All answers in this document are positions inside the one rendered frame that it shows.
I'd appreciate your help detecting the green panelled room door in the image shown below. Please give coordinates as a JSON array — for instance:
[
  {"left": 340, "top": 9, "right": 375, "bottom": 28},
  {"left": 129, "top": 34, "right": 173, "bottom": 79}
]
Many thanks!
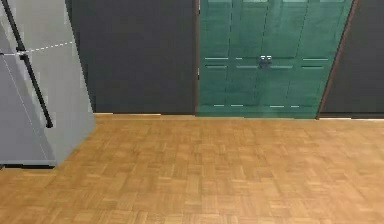
[{"left": 195, "top": 0, "right": 355, "bottom": 120}]

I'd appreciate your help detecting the grey fridge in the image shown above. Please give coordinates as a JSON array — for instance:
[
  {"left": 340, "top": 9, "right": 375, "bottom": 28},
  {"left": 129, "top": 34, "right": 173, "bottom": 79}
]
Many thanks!
[{"left": 0, "top": 0, "right": 97, "bottom": 170}]

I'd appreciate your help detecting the black fridge handle bar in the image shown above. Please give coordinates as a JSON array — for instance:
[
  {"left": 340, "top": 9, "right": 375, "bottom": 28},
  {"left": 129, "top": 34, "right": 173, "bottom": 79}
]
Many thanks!
[
  {"left": 0, "top": 0, "right": 27, "bottom": 53},
  {"left": 19, "top": 53, "right": 54, "bottom": 129}
]

